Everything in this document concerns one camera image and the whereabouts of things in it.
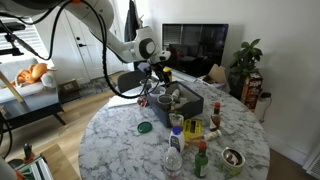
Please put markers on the small white lying bottle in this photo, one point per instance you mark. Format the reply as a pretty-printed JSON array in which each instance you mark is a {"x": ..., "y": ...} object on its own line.
[{"x": 212, "y": 135}]

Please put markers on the open cardboard box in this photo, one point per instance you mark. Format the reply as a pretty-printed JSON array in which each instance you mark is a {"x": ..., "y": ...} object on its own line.
[{"x": 217, "y": 74}]

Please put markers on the green sauce bottle red cap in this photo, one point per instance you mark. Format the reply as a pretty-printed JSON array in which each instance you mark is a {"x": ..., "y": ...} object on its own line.
[{"x": 201, "y": 163}]

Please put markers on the black flat screen television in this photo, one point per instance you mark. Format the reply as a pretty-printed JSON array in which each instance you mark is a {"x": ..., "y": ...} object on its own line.
[{"x": 200, "y": 46}]

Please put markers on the brown sauce bottle red cap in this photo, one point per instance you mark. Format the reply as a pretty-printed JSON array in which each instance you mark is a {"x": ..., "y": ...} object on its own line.
[{"x": 215, "y": 120}]

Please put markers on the green potted plant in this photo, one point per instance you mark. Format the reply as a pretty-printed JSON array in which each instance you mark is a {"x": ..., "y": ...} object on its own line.
[{"x": 245, "y": 60}]

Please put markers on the wooden side table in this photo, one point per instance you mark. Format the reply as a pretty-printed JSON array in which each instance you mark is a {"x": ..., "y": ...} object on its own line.
[{"x": 61, "y": 163}]

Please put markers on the yellow flat box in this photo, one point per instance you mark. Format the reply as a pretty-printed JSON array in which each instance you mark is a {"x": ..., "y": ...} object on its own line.
[{"x": 192, "y": 128}]

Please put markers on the orange stuffed toy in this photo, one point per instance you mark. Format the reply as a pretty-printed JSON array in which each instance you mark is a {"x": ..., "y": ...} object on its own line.
[{"x": 31, "y": 74}]

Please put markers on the yellow lid vitamin bottle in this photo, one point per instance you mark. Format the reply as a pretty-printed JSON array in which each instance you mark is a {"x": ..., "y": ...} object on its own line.
[{"x": 168, "y": 74}]

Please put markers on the white floor vent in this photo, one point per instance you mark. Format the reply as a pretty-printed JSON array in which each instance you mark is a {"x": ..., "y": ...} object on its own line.
[{"x": 313, "y": 166}]

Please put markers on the green round lid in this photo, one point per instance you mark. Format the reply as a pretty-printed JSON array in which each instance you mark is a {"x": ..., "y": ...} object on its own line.
[{"x": 145, "y": 127}]

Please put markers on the white green striped box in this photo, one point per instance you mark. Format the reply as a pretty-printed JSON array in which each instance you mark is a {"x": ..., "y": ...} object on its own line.
[{"x": 35, "y": 168}]

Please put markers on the black chair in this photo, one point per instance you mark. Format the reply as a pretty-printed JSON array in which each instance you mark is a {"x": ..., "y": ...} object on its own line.
[{"x": 130, "y": 81}]

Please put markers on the white lotion bottle blue cap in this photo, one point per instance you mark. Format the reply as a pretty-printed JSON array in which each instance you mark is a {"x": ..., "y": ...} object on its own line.
[{"x": 176, "y": 140}]

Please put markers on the dark hanging coat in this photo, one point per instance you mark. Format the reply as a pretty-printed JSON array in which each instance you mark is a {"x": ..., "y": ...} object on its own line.
[{"x": 131, "y": 20}]

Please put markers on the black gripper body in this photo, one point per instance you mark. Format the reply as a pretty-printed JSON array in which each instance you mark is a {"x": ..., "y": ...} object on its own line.
[{"x": 157, "y": 70}]

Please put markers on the black camera stand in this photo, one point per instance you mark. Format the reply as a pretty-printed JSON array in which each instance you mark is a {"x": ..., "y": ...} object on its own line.
[{"x": 10, "y": 38}]

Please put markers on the orange black game box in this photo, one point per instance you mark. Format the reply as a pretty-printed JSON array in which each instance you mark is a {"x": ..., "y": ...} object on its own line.
[{"x": 251, "y": 90}]

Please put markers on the black power adapter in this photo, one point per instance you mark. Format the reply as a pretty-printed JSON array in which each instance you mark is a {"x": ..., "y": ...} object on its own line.
[{"x": 265, "y": 96}]

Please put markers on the silver metal cup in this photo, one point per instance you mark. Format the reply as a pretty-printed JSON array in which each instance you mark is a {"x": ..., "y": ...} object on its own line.
[{"x": 165, "y": 102}]

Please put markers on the light wooden block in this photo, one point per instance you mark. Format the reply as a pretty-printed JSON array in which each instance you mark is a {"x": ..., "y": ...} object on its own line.
[{"x": 193, "y": 138}]

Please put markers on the white door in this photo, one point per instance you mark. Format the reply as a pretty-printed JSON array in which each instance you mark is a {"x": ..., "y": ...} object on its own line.
[{"x": 81, "y": 46}]

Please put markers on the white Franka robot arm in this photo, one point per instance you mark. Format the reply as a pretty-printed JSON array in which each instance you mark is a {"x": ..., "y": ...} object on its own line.
[{"x": 110, "y": 36}]

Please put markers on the open tin can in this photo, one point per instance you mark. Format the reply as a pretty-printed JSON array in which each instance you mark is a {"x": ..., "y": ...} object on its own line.
[{"x": 232, "y": 163}]

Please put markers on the grey daybed black frame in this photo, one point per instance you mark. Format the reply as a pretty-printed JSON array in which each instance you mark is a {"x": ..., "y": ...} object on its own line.
[{"x": 33, "y": 100}]

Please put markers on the clear plastic water bottle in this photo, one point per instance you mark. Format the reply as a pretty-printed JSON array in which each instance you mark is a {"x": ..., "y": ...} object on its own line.
[{"x": 173, "y": 165}]

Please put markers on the small glass jar with plant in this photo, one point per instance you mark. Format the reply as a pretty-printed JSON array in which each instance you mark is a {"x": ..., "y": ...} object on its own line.
[{"x": 176, "y": 120}]

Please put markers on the navy blue open box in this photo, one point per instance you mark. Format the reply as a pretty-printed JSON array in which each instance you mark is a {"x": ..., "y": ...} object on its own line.
[{"x": 186, "y": 111}]

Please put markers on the red white snack packet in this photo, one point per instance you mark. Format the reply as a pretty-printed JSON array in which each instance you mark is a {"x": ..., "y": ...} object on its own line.
[{"x": 143, "y": 101}]

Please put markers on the grey floor rug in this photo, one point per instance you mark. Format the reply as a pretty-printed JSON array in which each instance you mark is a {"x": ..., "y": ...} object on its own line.
[{"x": 90, "y": 88}]

